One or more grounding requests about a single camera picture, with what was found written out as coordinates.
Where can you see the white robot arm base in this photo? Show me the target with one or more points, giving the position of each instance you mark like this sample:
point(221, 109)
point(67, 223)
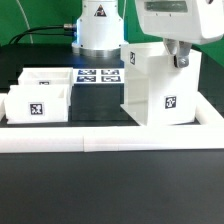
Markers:
point(99, 29)

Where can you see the white rear drawer box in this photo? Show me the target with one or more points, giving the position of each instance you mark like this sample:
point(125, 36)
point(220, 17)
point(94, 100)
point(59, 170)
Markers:
point(46, 76)

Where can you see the white fiducial marker sheet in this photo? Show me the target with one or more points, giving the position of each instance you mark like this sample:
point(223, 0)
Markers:
point(98, 76)

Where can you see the white front drawer box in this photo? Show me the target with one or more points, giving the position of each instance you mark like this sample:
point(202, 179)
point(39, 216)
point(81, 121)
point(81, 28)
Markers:
point(37, 104)

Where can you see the white drawer cabinet frame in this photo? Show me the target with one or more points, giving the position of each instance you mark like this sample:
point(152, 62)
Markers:
point(156, 92)

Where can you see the white drawer box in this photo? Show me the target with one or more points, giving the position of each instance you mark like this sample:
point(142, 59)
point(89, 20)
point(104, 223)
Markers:
point(46, 76)
point(37, 104)

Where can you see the white U-shaped fence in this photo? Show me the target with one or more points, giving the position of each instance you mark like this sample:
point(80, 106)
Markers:
point(208, 133)

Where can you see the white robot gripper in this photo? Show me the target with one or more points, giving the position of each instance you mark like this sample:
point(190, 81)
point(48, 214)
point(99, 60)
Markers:
point(194, 21)

